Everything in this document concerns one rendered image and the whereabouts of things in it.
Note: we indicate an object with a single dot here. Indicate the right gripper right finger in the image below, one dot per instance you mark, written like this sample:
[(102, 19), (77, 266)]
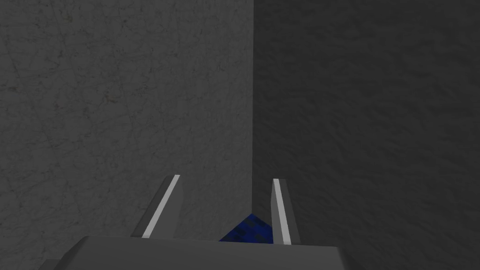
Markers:
[(283, 217)]

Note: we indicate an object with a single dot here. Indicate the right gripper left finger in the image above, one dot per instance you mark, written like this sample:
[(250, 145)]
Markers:
[(159, 213)]

